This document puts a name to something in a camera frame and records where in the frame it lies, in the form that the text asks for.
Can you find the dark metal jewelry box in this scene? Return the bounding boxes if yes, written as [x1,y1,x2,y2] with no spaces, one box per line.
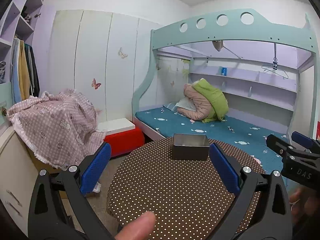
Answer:
[171,134,210,161]

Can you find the person's right hand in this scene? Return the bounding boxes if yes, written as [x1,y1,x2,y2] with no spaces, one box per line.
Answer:
[289,186,309,224]

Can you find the person's left hand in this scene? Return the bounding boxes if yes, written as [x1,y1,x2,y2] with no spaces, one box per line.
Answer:
[114,211,156,240]

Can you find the cream drawer cabinet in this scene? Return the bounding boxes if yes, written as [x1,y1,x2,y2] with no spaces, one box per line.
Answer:
[0,126,38,235]

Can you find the green quilted blanket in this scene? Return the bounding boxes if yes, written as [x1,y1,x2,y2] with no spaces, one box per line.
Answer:
[192,78,229,123]

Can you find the brown polka dot tablecloth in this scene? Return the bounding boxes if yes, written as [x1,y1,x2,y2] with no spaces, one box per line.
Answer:
[106,136,266,240]

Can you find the pink padded jacket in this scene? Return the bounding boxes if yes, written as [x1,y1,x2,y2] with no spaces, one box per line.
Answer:
[177,84,214,121]

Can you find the pink checked cloth cover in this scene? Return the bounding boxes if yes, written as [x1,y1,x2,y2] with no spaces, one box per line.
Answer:
[7,89,106,170]

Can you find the white pillow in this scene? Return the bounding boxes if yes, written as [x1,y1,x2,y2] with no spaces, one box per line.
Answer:
[175,96,196,112]

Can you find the red storage ottoman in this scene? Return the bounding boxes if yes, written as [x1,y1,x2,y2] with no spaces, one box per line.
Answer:
[104,127,145,157]

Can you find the white board on ottoman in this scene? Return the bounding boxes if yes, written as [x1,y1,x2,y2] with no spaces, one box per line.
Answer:
[97,118,136,135]

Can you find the blue candy print mattress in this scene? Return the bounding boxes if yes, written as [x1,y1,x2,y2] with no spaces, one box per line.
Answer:
[135,107,287,173]

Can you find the hanging clothes row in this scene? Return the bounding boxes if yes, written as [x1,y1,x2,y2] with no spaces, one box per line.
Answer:
[10,37,40,103]

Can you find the white wardrobe doors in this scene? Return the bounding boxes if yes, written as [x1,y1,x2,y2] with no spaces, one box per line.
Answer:
[46,10,160,122]

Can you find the lilac open shelf unit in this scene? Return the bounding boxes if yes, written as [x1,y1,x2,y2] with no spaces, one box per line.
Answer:
[1,0,43,83]

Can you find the lilac bed wall shelves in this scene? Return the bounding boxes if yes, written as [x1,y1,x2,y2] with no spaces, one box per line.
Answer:
[189,64,297,112]

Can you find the wire clothes hanger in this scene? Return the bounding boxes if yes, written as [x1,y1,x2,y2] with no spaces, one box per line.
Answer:
[261,63,289,79]

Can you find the teal bunk bed frame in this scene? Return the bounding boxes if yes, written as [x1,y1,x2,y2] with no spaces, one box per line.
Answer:
[131,9,319,138]

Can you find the pink butterfly wall sticker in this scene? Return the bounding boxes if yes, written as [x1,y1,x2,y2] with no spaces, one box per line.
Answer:
[91,79,101,90]

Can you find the pale butterfly wall sticker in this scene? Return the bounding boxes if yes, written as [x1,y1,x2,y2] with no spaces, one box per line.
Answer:
[118,47,128,59]

